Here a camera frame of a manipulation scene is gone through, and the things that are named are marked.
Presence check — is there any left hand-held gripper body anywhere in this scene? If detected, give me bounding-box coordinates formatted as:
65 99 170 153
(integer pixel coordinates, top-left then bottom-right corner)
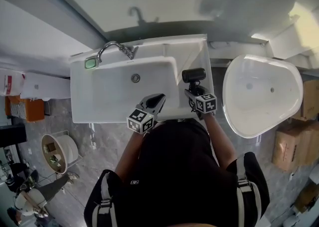
126 94 160 135

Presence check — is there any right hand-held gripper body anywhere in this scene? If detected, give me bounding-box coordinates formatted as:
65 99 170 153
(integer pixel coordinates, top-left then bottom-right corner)
188 93 217 120

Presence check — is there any black hair dryer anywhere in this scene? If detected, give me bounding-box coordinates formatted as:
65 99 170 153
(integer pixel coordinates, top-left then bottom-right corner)
181 67 207 102

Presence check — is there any white ceramic bathroom sink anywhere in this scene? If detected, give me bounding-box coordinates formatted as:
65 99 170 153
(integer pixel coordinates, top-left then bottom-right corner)
69 33 215 124

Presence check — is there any person's left forearm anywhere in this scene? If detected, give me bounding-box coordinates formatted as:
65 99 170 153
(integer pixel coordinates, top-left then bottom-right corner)
114 130 148 179

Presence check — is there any person's right forearm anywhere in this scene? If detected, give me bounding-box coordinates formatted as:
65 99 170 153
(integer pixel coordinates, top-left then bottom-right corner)
204 115 239 169

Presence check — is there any white bathtub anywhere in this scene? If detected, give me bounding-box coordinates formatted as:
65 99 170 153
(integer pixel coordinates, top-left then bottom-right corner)
222 54 304 139

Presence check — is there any person's black shirt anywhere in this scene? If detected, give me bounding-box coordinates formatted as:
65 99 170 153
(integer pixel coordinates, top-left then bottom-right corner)
83 118 271 227

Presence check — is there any chrome faucet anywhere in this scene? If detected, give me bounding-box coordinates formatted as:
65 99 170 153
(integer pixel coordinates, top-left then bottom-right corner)
96 41 139 62

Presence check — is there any green soap dish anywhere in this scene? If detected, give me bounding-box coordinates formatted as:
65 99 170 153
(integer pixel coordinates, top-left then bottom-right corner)
84 56 98 70

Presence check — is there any white round waste bin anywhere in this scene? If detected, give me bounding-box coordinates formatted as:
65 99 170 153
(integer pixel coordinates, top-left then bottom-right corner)
41 130 82 174

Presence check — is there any small potted plant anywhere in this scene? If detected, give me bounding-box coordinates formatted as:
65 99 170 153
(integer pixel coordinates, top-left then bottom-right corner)
49 153 63 167

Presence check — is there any large cardboard box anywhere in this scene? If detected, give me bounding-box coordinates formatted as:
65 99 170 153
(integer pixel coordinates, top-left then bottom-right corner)
271 118 319 172

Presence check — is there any white toilet tank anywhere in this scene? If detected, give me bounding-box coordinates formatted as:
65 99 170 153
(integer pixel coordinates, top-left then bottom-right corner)
20 72 70 100

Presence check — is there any small cardboard box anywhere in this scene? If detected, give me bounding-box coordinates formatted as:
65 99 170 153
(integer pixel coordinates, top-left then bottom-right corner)
291 80 319 122

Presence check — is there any orange box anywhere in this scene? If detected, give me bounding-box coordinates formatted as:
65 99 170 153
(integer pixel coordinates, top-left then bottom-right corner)
4 95 45 123

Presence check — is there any white carton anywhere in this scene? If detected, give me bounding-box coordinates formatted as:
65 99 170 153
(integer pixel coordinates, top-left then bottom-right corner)
251 1 319 59

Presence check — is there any striped cloth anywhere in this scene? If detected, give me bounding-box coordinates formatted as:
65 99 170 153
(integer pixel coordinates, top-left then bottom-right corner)
9 102 25 119

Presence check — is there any black furniture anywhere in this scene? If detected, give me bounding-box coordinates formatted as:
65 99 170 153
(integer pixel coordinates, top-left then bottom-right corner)
0 123 27 148

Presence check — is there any white bag with red label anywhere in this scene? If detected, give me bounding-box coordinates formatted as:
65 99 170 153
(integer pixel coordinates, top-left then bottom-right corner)
0 72 25 96

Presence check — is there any brown cardboard box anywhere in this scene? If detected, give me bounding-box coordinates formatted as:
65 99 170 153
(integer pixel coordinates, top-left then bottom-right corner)
295 181 319 213

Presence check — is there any left grey backpack strap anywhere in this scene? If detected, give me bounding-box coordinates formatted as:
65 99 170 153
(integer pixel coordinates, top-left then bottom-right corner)
92 172 118 227

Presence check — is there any grey backpack strap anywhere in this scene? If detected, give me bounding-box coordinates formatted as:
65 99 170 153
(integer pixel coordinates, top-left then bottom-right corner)
92 172 118 227
235 155 262 227

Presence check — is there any right grey backpack strap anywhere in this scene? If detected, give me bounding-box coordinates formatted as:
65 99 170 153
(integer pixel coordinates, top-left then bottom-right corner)
235 155 262 227

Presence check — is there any white charger with cable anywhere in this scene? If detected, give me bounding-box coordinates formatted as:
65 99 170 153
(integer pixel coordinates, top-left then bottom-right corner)
289 168 300 182

